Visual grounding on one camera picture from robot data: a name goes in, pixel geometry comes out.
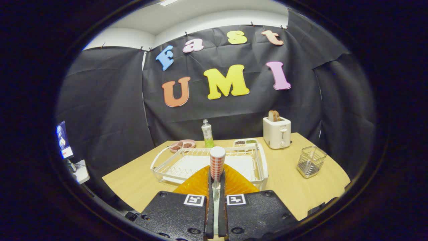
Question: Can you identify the spoon with pink checked handle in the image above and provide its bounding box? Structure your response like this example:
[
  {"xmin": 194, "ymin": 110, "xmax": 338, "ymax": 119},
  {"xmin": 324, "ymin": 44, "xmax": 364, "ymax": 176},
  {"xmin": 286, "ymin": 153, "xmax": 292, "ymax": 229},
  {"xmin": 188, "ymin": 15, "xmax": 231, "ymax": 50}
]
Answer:
[{"xmin": 210, "ymin": 146, "xmax": 226, "ymax": 236}]

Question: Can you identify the white divided food tray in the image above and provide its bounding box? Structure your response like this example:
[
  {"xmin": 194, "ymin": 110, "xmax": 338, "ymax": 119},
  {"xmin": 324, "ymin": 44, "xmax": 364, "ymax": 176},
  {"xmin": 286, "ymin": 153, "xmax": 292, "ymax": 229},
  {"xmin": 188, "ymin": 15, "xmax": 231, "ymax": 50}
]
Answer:
[{"xmin": 233, "ymin": 138, "xmax": 259, "ymax": 148}]

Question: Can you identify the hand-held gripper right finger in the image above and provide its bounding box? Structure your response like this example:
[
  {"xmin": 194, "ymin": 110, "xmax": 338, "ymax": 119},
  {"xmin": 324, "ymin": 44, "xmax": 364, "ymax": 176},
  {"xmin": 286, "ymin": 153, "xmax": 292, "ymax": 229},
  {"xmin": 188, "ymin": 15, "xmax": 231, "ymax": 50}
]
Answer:
[{"xmin": 218, "ymin": 164, "xmax": 300, "ymax": 241}]

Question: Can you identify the computer monitor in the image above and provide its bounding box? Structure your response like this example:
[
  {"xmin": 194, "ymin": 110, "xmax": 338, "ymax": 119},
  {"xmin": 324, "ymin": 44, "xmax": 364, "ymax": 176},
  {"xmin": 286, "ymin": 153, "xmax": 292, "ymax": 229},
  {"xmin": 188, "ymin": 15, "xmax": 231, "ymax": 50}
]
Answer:
[{"xmin": 56, "ymin": 121, "xmax": 74, "ymax": 160}]

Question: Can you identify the white wire dish rack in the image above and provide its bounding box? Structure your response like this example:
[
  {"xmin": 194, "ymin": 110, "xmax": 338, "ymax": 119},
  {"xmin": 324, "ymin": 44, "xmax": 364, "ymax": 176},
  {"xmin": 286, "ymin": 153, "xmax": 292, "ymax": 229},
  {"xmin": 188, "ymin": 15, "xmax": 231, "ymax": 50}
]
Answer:
[{"xmin": 150, "ymin": 143, "xmax": 269, "ymax": 191}]

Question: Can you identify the white and green bottle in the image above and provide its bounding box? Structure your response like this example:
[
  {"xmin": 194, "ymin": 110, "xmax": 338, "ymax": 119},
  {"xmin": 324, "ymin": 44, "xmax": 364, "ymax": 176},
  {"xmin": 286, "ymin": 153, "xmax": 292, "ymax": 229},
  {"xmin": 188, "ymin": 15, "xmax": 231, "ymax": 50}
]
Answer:
[{"xmin": 201, "ymin": 119, "xmax": 215, "ymax": 149}]

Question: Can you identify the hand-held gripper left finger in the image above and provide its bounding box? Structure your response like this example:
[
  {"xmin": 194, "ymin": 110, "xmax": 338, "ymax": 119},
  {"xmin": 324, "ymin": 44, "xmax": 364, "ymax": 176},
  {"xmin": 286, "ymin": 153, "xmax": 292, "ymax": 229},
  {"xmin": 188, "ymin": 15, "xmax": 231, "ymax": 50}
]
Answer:
[{"xmin": 140, "ymin": 164, "xmax": 215, "ymax": 241}]

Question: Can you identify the pink plate with food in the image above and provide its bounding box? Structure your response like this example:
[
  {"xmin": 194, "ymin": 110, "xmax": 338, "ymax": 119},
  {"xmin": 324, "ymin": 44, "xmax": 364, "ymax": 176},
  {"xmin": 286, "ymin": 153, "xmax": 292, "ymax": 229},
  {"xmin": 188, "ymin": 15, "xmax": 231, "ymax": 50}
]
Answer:
[{"xmin": 169, "ymin": 139, "xmax": 196, "ymax": 153}]

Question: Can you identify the metal wire basket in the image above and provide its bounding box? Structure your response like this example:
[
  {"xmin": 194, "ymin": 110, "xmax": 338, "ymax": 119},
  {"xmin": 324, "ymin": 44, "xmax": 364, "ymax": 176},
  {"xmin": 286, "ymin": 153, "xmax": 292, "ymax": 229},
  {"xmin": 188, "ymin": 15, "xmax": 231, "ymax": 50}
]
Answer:
[{"xmin": 297, "ymin": 145, "xmax": 327, "ymax": 179}]

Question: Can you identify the white toaster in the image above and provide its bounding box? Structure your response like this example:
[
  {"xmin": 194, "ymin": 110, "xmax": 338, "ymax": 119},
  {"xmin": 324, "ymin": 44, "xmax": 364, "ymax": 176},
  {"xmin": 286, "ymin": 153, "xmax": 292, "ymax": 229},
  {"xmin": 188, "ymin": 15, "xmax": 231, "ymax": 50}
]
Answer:
[{"xmin": 263, "ymin": 116, "xmax": 292, "ymax": 150}]

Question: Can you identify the white side desk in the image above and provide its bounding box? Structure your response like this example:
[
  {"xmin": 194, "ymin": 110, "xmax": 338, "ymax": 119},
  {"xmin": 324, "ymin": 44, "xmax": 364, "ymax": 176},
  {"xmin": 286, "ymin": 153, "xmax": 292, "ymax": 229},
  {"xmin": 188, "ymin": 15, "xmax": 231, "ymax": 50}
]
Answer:
[{"xmin": 71, "ymin": 160, "xmax": 90, "ymax": 185}]

